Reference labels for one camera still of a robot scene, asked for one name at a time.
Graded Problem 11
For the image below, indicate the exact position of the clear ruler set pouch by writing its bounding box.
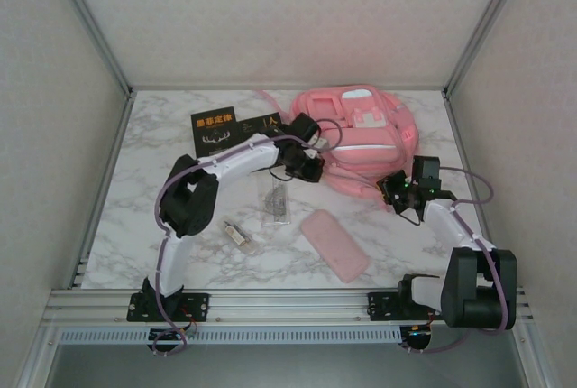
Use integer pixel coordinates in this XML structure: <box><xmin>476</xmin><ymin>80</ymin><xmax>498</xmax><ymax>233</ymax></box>
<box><xmin>254</xmin><ymin>173</ymin><xmax>290</xmax><ymax>226</ymax></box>

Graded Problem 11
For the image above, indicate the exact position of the black book with white title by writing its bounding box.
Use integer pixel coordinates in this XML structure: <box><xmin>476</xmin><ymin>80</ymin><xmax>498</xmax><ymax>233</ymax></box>
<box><xmin>237</xmin><ymin>111</ymin><xmax>284</xmax><ymax>137</ymax></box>

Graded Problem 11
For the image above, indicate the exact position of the pink student backpack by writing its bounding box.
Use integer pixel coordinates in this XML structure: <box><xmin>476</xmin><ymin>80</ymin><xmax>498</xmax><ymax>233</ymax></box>
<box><xmin>256</xmin><ymin>83</ymin><xmax>423</xmax><ymax>212</ymax></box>

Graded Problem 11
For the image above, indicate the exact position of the pink pencil case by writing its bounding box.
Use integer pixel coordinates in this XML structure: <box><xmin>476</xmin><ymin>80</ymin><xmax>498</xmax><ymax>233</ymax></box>
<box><xmin>300</xmin><ymin>208</ymin><xmax>371</xmax><ymax>284</ymax></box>

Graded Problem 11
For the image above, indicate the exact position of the black book with orange title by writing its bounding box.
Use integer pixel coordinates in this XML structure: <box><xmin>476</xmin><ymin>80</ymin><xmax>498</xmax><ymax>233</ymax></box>
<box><xmin>189</xmin><ymin>111</ymin><xmax>239</xmax><ymax>159</ymax></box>

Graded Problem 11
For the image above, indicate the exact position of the small clear bottle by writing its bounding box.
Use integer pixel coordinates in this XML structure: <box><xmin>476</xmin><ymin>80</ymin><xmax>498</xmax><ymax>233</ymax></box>
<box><xmin>217</xmin><ymin>218</ymin><xmax>262</xmax><ymax>256</ymax></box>

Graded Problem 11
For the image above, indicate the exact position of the aluminium table side rail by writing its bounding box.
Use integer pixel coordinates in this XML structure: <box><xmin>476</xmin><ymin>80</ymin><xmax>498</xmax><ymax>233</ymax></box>
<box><xmin>444</xmin><ymin>89</ymin><xmax>506</xmax><ymax>290</ymax></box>
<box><xmin>67</xmin><ymin>89</ymin><xmax>137</xmax><ymax>290</ymax></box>

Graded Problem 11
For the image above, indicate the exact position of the black controller board with wires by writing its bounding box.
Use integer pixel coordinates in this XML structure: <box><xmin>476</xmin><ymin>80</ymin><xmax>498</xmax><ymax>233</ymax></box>
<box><xmin>148</xmin><ymin>327</ymin><xmax>199</xmax><ymax>354</ymax></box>
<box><xmin>400</xmin><ymin>324</ymin><xmax>435</xmax><ymax>354</ymax></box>

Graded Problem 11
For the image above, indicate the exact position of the aluminium mounting rail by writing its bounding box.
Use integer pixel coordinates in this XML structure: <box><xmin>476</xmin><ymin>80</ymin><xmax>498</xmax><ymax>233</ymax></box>
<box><xmin>42</xmin><ymin>287</ymin><xmax>536</xmax><ymax>327</ymax></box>

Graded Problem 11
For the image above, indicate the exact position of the white slotted cable duct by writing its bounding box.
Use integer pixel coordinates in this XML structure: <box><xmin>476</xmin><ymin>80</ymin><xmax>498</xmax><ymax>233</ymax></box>
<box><xmin>58</xmin><ymin>327</ymin><xmax>402</xmax><ymax>345</ymax></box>

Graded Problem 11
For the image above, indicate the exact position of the aluminium frame post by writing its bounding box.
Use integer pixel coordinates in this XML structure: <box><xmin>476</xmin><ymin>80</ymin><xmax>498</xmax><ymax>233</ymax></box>
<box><xmin>42</xmin><ymin>0</ymin><xmax>136</xmax><ymax>100</ymax></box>
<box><xmin>442</xmin><ymin>0</ymin><xmax>534</xmax><ymax>100</ymax></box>

